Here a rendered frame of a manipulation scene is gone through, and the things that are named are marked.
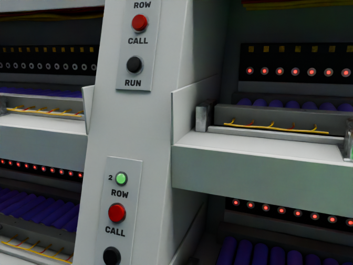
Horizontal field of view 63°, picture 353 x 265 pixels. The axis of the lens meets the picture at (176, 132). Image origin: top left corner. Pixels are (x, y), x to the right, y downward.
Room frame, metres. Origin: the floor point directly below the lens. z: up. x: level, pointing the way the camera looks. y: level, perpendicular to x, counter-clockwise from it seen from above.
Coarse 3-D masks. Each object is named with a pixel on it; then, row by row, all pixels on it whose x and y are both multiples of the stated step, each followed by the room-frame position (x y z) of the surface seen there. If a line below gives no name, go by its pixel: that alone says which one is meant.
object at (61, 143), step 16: (0, 80) 0.59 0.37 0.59; (16, 80) 0.57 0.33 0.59; (32, 80) 0.55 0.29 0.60; (48, 80) 0.54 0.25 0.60; (64, 80) 0.53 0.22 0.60; (80, 80) 0.52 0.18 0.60; (0, 128) 0.35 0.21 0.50; (16, 128) 0.34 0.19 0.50; (32, 128) 0.33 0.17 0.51; (48, 128) 0.33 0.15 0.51; (64, 128) 0.33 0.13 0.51; (80, 128) 0.33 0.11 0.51; (0, 144) 0.36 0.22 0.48; (16, 144) 0.35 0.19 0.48; (32, 144) 0.34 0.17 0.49; (48, 144) 0.33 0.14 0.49; (64, 144) 0.32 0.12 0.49; (80, 144) 0.31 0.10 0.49; (16, 160) 0.35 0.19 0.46; (32, 160) 0.34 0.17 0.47; (48, 160) 0.34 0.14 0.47; (64, 160) 0.33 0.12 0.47; (80, 160) 0.32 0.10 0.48
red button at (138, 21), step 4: (136, 16) 0.28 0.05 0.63; (140, 16) 0.28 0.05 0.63; (144, 16) 0.28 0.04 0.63; (132, 20) 0.29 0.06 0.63; (136, 20) 0.28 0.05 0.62; (140, 20) 0.28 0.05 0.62; (144, 20) 0.28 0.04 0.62; (132, 24) 0.28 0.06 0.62; (136, 24) 0.28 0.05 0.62; (140, 24) 0.28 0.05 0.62; (144, 24) 0.28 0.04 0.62; (136, 28) 0.28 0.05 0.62; (140, 28) 0.28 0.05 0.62
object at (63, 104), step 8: (8, 96) 0.40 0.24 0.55; (16, 96) 0.40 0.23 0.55; (24, 96) 0.40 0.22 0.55; (32, 96) 0.40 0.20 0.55; (40, 96) 0.40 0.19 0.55; (48, 96) 0.40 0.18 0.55; (56, 96) 0.39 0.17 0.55; (8, 104) 0.41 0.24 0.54; (16, 104) 0.40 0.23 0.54; (24, 104) 0.40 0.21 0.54; (32, 104) 0.39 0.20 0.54; (40, 104) 0.39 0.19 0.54; (48, 104) 0.38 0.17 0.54; (56, 104) 0.38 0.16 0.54; (64, 104) 0.37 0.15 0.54; (72, 104) 0.37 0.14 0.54; (80, 104) 0.36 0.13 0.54; (24, 112) 0.38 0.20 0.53; (32, 112) 0.37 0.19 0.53; (40, 112) 0.37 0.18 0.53; (48, 112) 0.37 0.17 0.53; (64, 112) 0.36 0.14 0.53; (72, 112) 0.37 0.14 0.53; (80, 112) 0.36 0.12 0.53
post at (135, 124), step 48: (192, 0) 0.29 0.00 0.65; (192, 48) 0.30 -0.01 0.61; (96, 96) 0.30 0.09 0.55; (144, 96) 0.28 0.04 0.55; (96, 144) 0.30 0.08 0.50; (144, 144) 0.28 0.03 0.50; (96, 192) 0.30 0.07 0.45; (144, 192) 0.28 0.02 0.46; (192, 192) 0.36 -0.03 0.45; (96, 240) 0.29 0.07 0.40; (144, 240) 0.28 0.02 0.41
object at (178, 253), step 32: (192, 224) 0.37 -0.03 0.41; (224, 224) 0.42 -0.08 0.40; (256, 224) 0.41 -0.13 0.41; (288, 224) 0.39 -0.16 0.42; (320, 224) 0.38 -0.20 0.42; (352, 224) 0.36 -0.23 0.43; (192, 256) 0.39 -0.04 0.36; (224, 256) 0.36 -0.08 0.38; (256, 256) 0.36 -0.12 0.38; (288, 256) 0.36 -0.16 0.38; (320, 256) 0.36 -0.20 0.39; (352, 256) 0.35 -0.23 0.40
